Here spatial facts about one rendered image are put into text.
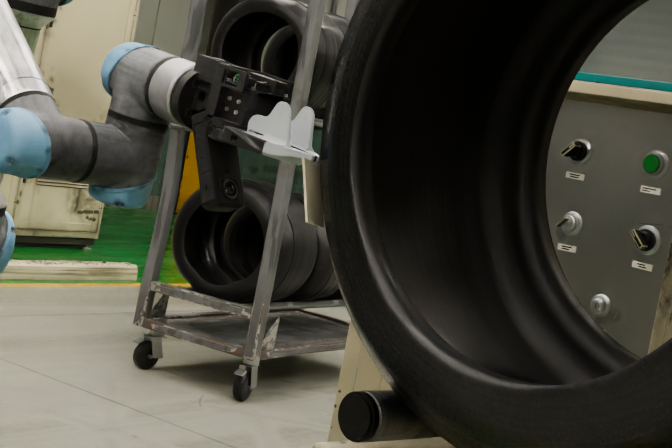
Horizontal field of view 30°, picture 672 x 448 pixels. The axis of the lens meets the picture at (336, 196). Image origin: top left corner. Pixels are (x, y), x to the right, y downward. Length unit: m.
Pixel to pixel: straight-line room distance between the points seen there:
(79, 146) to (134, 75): 0.11
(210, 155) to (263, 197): 3.70
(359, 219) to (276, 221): 3.85
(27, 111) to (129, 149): 0.13
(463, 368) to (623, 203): 0.75
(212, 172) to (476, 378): 0.50
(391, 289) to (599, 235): 0.71
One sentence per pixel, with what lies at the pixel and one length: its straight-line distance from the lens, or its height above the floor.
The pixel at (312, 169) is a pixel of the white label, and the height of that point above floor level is 1.10.
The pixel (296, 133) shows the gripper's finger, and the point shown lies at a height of 1.13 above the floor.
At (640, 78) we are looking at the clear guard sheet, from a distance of 1.71.
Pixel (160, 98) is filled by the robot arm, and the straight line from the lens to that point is 1.45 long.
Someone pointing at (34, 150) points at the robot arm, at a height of 1.06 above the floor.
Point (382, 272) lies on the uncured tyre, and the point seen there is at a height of 1.03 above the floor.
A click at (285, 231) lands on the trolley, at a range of 5.05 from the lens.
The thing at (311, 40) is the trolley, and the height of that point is 1.46.
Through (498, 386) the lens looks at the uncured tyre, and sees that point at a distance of 0.99.
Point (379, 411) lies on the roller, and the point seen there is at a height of 0.91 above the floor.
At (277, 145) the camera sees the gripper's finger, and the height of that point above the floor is 1.12.
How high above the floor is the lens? 1.14
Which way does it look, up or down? 3 degrees down
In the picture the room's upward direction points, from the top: 11 degrees clockwise
